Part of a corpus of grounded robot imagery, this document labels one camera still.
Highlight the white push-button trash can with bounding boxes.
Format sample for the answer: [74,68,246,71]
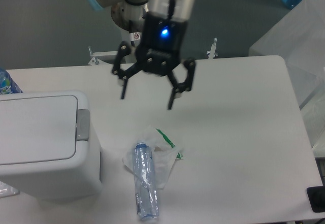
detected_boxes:
[1,90,103,200]

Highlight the black device at table edge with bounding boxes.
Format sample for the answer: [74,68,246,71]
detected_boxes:
[306,186,324,213]

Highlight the blue labelled water bottle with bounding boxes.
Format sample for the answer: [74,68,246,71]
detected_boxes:
[1,69,23,94]

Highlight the white green plastic bag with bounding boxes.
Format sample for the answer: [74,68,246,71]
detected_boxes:
[122,126,183,189]

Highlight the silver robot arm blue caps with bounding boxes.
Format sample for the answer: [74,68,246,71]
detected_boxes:
[88,0,196,109]

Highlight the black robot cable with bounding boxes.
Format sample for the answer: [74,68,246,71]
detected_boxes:
[120,0,176,21]

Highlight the crushed clear plastic bottle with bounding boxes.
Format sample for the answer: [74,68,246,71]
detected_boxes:
[132,142,159,221]

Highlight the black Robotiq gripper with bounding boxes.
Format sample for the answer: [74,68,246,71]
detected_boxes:
[112,13,196,110]

